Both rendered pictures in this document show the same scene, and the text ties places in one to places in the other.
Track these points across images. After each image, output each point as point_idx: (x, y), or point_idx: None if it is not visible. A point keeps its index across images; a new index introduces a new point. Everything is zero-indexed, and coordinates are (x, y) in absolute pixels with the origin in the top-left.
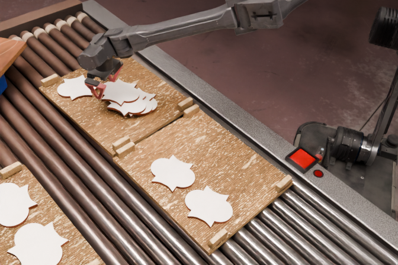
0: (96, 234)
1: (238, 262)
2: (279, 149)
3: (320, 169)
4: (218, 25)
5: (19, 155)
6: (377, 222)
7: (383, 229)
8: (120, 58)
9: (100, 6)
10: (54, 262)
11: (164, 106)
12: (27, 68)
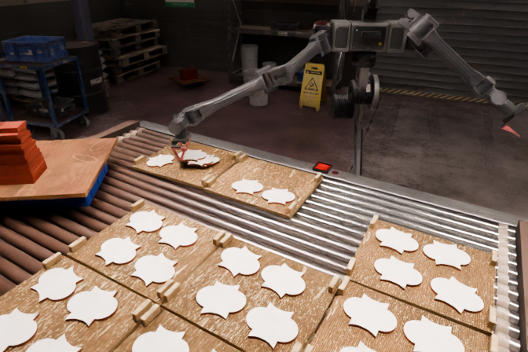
0: (212, 225)
1: (309, 219)
2: (306, 166)
3: (335, 170)
4: (254, 89)
5: (136, 201)
6: (379, 185)
7: (384, 188)
8: (194, 125)
9: (152, 122)
10: (193, 240)
11: (224, 159)
12: (117, 159)
